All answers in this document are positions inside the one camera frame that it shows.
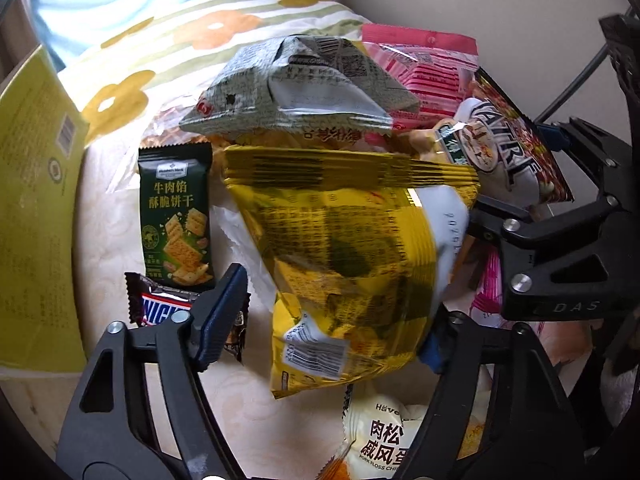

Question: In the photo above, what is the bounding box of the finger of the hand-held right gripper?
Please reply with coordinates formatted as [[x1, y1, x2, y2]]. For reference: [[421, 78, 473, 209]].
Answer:
[[467, 195, 621, 250], [532, 117, 632, 211]]

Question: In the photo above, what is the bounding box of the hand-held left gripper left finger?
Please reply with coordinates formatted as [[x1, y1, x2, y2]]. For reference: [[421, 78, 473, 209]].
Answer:
[[55, 262, 251, 480]]

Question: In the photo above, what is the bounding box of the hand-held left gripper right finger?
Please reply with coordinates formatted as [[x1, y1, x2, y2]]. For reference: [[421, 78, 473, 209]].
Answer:
[[400, 305, 588, 480]]

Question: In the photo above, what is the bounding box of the dark green cracker packet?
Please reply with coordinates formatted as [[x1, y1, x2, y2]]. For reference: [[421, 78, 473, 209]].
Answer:
[[137, 142, 216, 288]]

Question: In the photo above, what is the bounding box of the yellow snack bag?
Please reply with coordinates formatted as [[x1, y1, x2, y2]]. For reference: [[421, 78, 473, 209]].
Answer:
[[222, 144, 481, 401]]

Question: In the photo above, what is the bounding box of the yellow-green cardboard box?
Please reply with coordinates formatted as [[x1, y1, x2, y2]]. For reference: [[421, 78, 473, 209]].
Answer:
[[0, 45, 91, 373]]

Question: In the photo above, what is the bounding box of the red nut snack bag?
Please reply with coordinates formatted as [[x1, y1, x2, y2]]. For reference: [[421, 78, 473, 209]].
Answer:
[[432, 67, 573, 211]]

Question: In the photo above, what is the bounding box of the brown wrapped chocolate bar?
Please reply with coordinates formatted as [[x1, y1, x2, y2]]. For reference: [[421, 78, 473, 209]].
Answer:
[[125, 272, 251, 363]]

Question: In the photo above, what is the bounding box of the pink striped snack packet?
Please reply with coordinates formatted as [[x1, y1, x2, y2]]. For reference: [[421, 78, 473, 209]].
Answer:
[[467, 247, 506, 328]]

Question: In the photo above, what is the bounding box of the white cake packet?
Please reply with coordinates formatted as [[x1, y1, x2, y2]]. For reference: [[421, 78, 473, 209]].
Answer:
[[312, 385, 486, 480]]

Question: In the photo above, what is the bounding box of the cream bed mattress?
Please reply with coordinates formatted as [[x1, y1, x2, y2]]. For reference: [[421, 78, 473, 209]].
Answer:
[[0, 105, 501, 480]]

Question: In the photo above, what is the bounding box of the pink snack bag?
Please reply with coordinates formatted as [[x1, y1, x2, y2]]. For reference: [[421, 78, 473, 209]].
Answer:
[[361, 24, 480, 133]]

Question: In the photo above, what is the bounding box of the beige padded board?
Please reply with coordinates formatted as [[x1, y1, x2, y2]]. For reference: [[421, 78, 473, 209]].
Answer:
[[330, 0, 631, 131]]

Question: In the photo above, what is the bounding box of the clear orange snack bag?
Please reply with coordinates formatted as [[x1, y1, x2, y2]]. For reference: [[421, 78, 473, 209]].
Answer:
[[142, 107, 451, 161]]

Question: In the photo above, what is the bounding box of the grey-green snack bag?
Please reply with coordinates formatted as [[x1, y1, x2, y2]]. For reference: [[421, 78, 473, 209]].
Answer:
[[179, 35, 421, 137]]

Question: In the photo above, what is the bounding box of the floral striped blanket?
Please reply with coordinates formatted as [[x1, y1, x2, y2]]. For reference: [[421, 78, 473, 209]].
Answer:
[[57, 0, 373, 151]]

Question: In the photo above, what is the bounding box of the black cable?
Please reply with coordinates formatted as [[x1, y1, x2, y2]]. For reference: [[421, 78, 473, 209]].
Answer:
[[537, 42, 613, 123]]

